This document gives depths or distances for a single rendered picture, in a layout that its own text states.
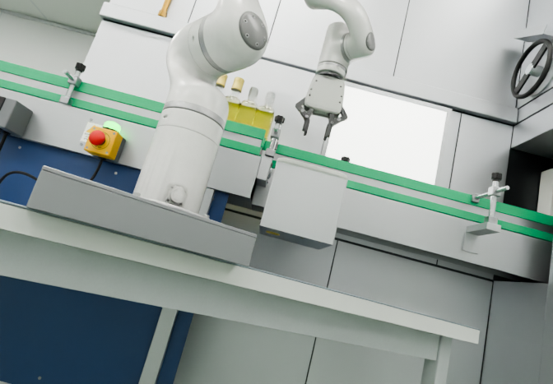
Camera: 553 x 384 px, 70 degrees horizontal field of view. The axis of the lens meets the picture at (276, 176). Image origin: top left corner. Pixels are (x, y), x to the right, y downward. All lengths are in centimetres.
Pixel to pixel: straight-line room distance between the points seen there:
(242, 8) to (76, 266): 52
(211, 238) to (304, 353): 85
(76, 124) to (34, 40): 452
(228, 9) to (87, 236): 45
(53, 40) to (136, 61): 404
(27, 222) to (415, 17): 154
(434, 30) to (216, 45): 117
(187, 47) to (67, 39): 478
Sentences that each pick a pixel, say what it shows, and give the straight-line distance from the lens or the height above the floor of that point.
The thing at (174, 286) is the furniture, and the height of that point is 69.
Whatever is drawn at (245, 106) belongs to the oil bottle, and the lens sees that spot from 130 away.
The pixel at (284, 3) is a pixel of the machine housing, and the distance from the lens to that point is 172.
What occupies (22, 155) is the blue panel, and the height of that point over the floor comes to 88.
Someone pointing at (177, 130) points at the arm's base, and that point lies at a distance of 72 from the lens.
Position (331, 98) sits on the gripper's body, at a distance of 109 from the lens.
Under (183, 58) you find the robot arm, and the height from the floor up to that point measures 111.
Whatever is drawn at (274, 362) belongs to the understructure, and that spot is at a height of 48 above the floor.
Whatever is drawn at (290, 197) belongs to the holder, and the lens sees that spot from 91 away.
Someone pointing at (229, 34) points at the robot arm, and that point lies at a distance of 76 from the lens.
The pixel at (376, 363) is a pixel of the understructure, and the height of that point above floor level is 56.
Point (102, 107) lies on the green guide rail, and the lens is 127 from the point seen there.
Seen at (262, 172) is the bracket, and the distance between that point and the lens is 110.
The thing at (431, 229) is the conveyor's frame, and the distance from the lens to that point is 128.
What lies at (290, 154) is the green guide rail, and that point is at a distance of 124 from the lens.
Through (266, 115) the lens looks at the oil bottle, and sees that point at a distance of 129.
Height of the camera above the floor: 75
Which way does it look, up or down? 13 degrees up
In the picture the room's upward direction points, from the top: 15 degrees clockwise
